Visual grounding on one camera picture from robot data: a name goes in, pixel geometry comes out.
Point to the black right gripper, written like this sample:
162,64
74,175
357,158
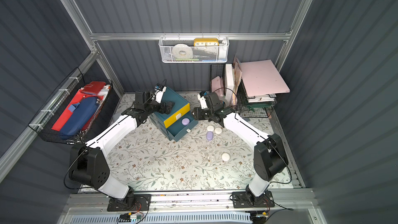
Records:
199,113

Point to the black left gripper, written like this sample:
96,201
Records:
160,107

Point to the purple earphone case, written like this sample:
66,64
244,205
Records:
185,121
209,135

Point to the teal drawer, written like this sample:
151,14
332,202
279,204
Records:
177,130

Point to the yellow drawer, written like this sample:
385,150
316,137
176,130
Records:
173,117

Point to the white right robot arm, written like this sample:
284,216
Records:
268,152

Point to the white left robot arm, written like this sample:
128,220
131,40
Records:
88,164

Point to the teal drawer cabinet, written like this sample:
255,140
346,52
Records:
179,101

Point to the pink notebook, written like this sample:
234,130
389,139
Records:
217,86

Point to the white book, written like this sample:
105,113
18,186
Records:
229,84

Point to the red folder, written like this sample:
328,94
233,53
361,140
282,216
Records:
95,88

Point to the white tape roll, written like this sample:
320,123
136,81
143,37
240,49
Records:
182,52

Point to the blue pencil pouch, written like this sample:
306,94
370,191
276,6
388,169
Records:
75,117

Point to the yellow clock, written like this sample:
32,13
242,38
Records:
206,42

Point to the pink foam board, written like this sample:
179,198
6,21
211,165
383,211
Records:
261,78

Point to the black wire desk rack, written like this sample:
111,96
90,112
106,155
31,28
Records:
248,107

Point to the white wire wall basket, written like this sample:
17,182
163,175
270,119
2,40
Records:
217,54

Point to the black wire side basket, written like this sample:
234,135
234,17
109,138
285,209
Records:
42,123

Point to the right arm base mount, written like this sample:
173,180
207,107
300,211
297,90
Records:
245,200

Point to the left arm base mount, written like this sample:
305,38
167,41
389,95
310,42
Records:
129,204

